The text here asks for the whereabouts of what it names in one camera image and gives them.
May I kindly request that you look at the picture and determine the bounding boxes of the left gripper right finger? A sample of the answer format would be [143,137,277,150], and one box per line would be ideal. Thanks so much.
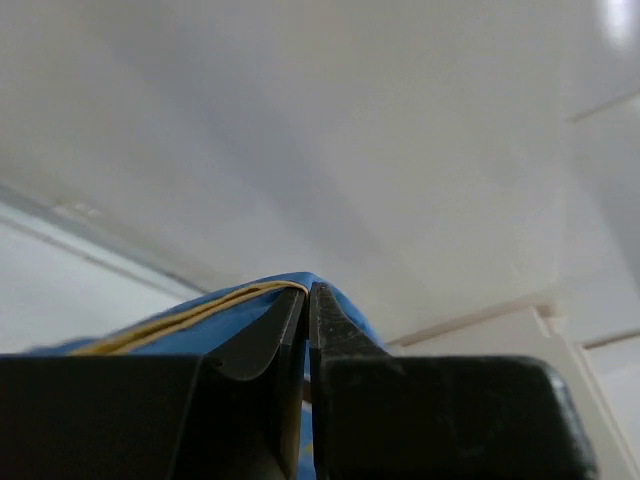
[309,283,598,479]

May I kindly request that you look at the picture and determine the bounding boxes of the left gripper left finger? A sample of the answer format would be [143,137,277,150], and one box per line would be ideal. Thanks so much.
[1,288,305,479]

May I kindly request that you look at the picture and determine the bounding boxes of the blue Pikachu placemat cloth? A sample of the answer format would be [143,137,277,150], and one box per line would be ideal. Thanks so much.
[34,271,386,480]

